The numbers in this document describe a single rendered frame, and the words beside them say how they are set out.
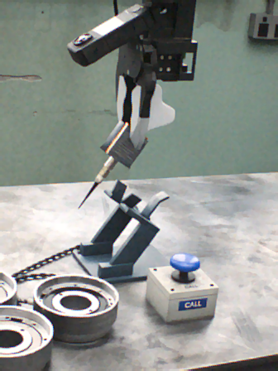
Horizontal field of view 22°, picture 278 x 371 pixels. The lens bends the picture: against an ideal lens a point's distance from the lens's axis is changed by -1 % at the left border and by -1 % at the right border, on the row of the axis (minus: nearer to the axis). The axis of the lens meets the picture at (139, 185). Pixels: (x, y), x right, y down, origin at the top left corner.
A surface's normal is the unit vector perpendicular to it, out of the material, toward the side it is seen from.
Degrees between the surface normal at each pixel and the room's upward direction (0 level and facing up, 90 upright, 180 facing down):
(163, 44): 90
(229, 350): 0
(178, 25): 90
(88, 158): 90
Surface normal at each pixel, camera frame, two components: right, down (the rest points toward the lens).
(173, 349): 0.09, -0.93
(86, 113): 0.37, 0.36
